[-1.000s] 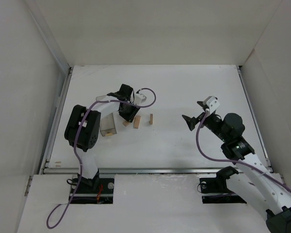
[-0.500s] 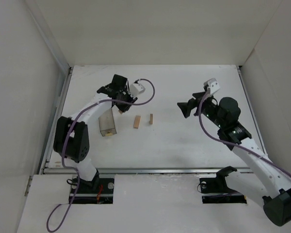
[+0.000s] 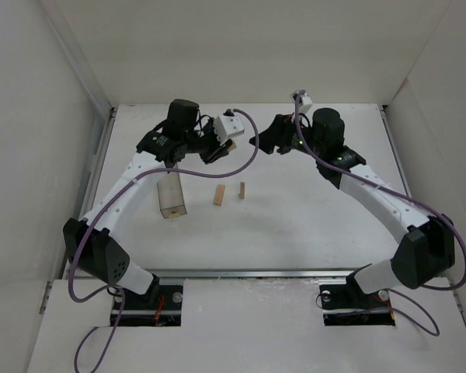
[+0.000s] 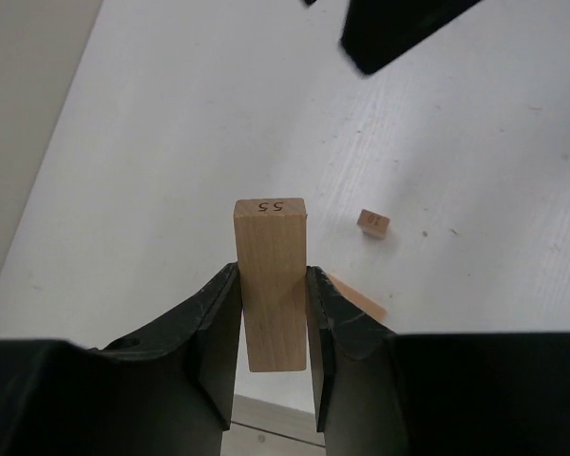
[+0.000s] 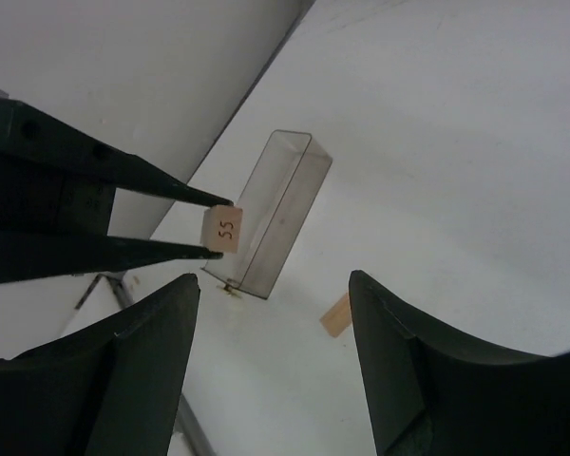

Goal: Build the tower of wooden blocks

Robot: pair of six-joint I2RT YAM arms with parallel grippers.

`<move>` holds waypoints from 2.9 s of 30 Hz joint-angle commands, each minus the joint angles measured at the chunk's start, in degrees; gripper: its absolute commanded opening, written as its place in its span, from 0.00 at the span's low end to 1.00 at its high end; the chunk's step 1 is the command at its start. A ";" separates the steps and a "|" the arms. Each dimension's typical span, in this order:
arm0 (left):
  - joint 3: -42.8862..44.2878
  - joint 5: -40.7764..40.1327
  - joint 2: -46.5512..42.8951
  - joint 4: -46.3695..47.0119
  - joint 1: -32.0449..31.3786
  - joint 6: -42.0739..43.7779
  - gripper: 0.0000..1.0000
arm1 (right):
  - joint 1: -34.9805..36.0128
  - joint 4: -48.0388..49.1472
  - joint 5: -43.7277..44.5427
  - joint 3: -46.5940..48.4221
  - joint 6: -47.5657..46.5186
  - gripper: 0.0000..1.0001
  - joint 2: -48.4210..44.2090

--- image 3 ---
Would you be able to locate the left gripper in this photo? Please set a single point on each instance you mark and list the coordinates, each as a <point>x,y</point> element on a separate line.
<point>209,144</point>

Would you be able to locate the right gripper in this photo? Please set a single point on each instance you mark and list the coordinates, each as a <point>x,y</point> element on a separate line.
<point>281,136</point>

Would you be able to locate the wooden block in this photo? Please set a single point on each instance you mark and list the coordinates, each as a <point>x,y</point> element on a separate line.
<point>232,147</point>
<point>242,190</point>
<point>219,195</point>

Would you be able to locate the clear plastic box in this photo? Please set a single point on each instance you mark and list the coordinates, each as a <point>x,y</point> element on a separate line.
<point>170,196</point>

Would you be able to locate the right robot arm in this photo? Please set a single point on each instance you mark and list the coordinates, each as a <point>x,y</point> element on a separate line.
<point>425,243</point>

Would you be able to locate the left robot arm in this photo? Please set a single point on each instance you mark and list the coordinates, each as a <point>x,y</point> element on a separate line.
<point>93,241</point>

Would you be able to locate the white foam front board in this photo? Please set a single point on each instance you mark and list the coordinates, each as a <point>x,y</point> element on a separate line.
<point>250,326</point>

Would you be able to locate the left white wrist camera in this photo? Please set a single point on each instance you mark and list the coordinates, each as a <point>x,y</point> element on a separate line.
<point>227,126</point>

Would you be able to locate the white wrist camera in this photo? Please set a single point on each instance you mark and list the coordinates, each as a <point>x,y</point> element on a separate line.
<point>227,126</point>
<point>302,101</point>

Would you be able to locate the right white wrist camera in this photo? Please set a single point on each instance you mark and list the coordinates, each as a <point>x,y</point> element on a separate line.
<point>302,101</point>

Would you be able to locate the front aluminium rail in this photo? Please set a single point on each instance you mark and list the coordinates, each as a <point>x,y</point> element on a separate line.
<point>250,273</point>

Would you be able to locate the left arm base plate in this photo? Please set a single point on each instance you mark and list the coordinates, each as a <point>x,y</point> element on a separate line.
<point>164,310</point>

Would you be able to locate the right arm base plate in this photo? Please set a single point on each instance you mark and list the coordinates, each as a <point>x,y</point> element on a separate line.
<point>345,306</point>

